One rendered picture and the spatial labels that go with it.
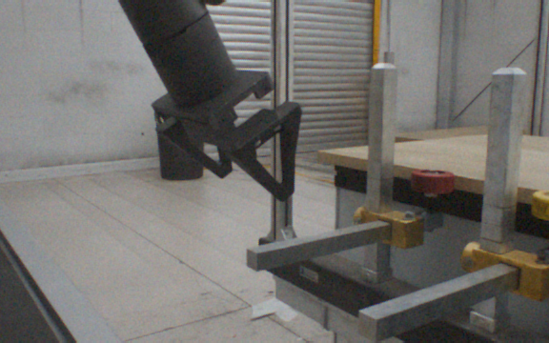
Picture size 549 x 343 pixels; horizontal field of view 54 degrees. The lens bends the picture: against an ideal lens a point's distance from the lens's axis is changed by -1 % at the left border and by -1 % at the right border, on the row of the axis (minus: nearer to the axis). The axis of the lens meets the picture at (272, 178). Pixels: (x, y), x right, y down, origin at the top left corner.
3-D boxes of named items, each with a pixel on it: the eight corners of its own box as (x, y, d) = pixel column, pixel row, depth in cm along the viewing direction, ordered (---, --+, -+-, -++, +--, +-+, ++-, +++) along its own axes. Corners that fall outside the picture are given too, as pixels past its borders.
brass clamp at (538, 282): (538, 304, 75) (540, 270, 74) (457, 275, 86) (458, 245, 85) (560, 293, 79) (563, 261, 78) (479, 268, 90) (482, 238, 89)
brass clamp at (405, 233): (402, 251, 95) (403, 223, 94) (350, 232, 106) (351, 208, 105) (425, 244, 99) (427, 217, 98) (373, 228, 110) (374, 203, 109)
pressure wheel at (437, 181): (400, 226, 107) (402, 169, 105) (425, 219, 112) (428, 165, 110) (434, 235, 101) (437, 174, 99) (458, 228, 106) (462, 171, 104)
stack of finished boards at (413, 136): (528, 140, 807) (529, 129, 804) (426, 153, 666) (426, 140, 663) (482, 135, 868) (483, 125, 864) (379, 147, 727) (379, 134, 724)
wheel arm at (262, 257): (257, 277, 82) (257, 251, 81) (245, 271, 85) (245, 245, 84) (442, 232, 106) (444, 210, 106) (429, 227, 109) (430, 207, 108)
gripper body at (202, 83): (214, 84, 50) (177, 10, 46) (280, 92, 42) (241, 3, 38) (158, 122, 48) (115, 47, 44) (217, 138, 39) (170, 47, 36)
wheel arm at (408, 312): (376, 351, 62) (377, 316, 61) (355, 339, 65) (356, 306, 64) (569, 272, 86) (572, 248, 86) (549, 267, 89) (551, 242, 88)
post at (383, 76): (375, 316, 105) (384, 63, 96) (362, 310, 108) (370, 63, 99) (387, 312, 107) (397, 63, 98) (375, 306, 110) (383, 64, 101)
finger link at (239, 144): (281, 163, 50) (239, 73, 46) (334, 178, 44) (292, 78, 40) (226, 208, 47) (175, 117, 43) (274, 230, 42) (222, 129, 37)
